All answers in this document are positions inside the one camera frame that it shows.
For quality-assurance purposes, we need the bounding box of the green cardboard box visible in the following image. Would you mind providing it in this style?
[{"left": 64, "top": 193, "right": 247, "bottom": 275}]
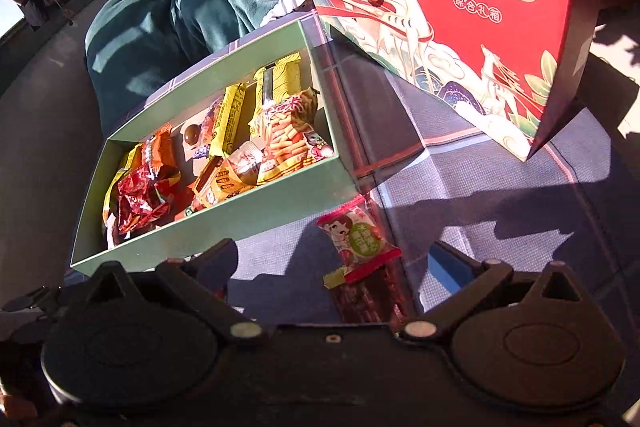
[{"left": 70, "top": 18, "right": 359, "bottom": 277}]

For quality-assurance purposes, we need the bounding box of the red snack packet green label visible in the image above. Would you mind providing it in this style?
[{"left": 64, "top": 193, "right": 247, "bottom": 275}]
[{"left": 316, "top": 201, "right": 403, "bottom": 284}]

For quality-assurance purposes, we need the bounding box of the pile of assorted snack packets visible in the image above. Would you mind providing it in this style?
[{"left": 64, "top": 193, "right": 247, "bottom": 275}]
[{"left": 170, "top": 54, "right": 337, "bottom": 215}]

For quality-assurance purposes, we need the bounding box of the dark red snack stick packet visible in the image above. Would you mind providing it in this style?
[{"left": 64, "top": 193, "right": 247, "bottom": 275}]
[{"left": 322, "top": 257, "right": 410, "bottom": 328}]

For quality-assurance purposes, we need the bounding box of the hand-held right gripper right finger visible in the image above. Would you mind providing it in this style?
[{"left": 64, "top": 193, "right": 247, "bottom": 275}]
[{"left": 399, "top": 241, "right": 592, "bottom": 341}]

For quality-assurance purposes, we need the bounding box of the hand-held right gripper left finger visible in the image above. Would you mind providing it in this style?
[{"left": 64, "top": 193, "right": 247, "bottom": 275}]
[{"left": 87, "top": 238, "right": 264, "bottom": 342}]

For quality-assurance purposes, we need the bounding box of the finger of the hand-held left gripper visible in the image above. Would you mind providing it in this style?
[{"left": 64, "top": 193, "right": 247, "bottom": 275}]
[{"left": 0, "top": 287, "right": 63, "bottom": 315}]

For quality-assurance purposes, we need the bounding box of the person in teal clothing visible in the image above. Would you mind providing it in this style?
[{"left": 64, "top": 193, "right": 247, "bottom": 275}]
[{"left": 84, "top": 0, "right": 313, "bottom": 134}]

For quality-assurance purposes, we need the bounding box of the blue plaid bed sheet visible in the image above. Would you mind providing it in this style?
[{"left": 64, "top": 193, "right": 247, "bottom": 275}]
[{"left": 220, "top": 14, "right": 640, "bottom": 330}]

